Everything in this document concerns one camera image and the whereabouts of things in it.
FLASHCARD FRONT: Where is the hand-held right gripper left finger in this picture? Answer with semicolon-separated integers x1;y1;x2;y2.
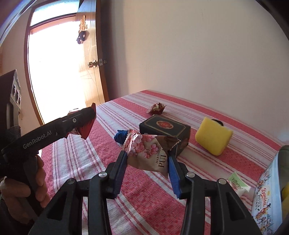
27;150;128;235

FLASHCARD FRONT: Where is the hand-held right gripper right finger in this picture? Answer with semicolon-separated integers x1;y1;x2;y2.
167;152;267;235

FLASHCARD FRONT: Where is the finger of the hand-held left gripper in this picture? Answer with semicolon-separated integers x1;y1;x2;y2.
60;106;97;137

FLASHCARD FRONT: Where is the red snack packet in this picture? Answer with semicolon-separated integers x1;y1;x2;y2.
76;103;97;140

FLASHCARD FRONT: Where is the pink marshmallow packet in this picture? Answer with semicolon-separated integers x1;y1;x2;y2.
122;129;181;179

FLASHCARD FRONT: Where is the blue knotted rope ball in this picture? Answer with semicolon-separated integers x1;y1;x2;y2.
113;129;129;145

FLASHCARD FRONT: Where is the green white packet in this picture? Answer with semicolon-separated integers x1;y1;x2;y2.
228;172;251;196

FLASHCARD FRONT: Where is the round metal cookie tin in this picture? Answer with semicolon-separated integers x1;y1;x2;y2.
251;145;289;235

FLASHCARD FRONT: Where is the person's left hand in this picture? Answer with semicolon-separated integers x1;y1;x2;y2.
0;155;50;217

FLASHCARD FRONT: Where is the red striped tablecloth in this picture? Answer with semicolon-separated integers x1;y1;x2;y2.
38;90;289;235

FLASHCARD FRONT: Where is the dark box with red label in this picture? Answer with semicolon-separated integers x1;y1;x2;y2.
139;114;191;156

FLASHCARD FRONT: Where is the metal door knob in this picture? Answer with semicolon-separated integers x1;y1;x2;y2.
88;59;104;68

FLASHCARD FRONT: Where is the red foil wrapped candy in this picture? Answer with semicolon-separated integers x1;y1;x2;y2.
146;102;167;115

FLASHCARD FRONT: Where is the wooden door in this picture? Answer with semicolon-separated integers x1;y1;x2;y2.
76;0;110;106

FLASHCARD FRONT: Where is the dark door ornament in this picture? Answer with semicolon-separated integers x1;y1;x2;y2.
76;30;87;44

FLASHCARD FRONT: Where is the gold door ornament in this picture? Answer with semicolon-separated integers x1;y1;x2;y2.
78;15;88;31

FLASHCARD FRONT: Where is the transom window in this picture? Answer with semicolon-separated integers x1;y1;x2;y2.
29;3;80;29

